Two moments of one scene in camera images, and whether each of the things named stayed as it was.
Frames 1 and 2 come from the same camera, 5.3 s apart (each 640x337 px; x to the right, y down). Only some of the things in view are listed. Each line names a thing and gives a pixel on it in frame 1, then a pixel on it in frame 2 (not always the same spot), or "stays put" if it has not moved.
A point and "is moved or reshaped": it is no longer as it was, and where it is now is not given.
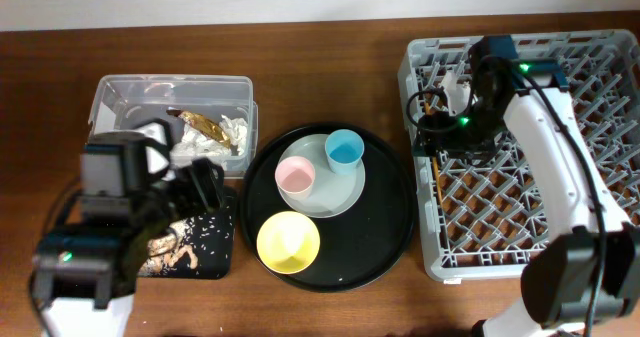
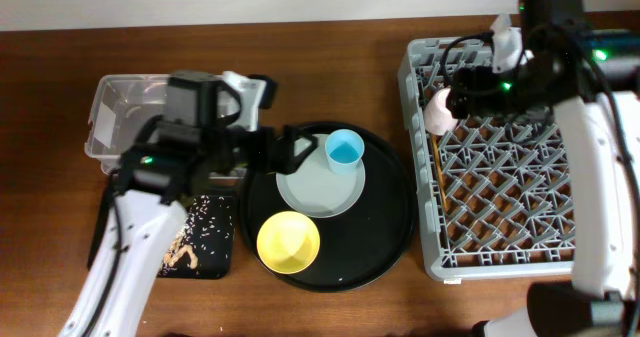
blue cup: x=344 y=149 stays put
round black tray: x=356 y=247 stays put
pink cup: x=294 y=177 is moved or reshaped
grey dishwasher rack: x=477 y=216 stays put
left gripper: x=203 y=189 -> x=287 y=162
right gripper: x=433 y=134 -> x=466 y=94
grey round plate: x=332 y=193 stays put
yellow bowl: x=288 y=242 stays put
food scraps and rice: x=197 y=245 stays put
